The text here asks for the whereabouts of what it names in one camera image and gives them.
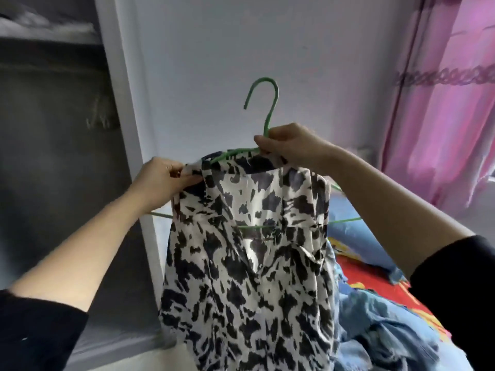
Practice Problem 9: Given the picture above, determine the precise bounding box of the white wardrobe frame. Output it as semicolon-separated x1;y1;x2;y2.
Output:
64;0;178;371

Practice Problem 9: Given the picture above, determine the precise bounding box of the person's right hand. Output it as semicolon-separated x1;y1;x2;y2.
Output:
253;123;342;176

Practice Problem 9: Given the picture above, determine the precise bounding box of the pink curtain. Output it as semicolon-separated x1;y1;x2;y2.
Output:
379;0;495;218

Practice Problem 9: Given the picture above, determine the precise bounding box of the black and white patterned garment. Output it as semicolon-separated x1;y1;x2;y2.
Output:
159;150;341;371

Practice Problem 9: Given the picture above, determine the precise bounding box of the person's left forearm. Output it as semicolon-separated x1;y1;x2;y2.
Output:
8;189;149;313

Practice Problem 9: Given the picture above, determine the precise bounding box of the blue pillow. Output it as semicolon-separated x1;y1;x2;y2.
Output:
327;189;407;284

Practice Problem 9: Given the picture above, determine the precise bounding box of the blue denim garment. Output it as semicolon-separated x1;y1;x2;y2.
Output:
333;243;474;371

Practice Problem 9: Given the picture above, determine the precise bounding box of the green wire clothes hanger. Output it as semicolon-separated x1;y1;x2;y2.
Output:
149;77;362;230

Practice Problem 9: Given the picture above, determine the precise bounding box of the white bedding on shelf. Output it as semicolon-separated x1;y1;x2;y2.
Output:
0;4;102;45

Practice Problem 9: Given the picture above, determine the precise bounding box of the red patterned bedsheet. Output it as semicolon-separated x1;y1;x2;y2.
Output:
329;237;453;336

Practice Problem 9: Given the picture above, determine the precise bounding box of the person's left hand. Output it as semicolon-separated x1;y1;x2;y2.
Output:
126;156;203;214

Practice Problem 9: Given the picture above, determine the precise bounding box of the person's right forearm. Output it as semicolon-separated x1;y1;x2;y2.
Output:
327;147;475;279

